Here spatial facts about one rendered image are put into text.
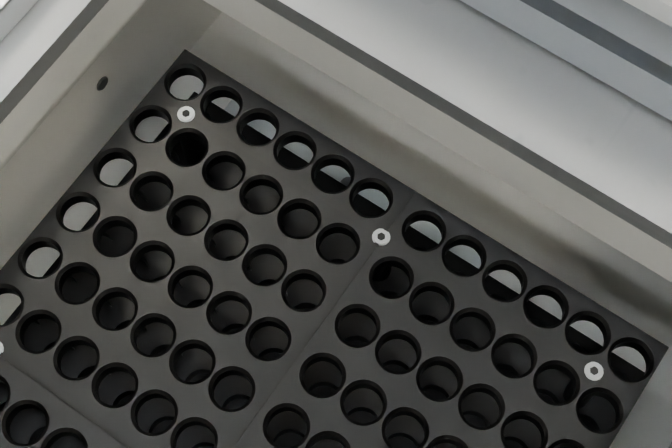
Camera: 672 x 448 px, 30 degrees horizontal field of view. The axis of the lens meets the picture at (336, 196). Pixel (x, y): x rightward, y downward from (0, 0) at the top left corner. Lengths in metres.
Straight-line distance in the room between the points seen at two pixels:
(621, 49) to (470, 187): 0.13
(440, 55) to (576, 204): 0.06
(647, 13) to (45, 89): 0.17
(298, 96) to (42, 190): 0.10
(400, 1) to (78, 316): 0.13
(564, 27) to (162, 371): 0.15
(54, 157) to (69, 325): 0.08
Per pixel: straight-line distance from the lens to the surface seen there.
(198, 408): 0.36
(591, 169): 0.34
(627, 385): 0.37
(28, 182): 0.43
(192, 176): 0.39
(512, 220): 0.45
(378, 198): 0.44
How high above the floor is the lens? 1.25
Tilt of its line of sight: 67 degrees down
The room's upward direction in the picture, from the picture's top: straight up
